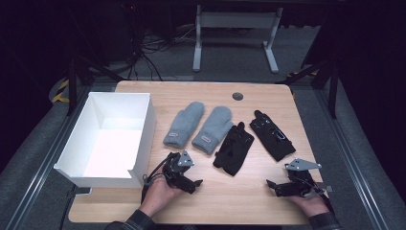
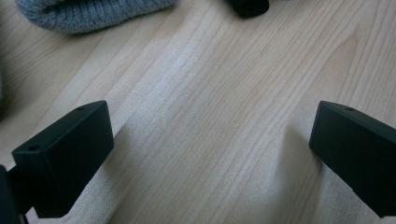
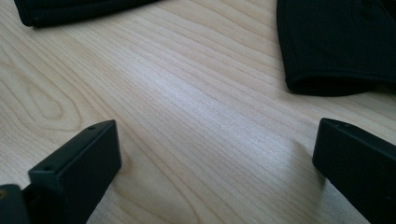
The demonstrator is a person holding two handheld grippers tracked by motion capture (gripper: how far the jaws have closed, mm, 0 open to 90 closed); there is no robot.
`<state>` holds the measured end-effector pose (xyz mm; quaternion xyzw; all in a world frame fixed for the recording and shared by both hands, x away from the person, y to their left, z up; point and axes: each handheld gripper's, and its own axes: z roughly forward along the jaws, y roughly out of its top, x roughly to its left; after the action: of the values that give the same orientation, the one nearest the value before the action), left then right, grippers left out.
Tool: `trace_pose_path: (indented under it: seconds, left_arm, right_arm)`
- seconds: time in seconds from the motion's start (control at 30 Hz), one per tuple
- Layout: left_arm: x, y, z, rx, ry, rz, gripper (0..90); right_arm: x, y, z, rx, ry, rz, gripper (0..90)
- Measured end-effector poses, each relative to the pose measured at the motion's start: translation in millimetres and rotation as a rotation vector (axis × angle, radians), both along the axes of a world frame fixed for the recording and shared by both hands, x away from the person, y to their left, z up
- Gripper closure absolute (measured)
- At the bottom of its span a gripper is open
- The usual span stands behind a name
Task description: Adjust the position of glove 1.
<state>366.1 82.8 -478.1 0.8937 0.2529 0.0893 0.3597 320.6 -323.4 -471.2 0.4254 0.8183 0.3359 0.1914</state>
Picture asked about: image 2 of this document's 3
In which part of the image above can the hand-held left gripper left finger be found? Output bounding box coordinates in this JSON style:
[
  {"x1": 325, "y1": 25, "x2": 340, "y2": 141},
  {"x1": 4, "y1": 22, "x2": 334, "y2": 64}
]
[{"x1": 8, "y1": 100, "x2": 115, "y2": 218}]

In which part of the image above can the gray knit sock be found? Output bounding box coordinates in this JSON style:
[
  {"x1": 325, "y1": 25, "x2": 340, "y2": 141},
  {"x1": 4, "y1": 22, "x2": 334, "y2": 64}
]
[{"x1": 17, "y1": 0, "x2": 178, "y2": 35}]

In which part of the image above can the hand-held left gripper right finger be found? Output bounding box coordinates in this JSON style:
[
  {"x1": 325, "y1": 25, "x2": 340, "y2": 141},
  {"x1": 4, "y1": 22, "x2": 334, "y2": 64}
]
[{"x1": 308, "y1": 100, "x2": 396, "y2": 218}]

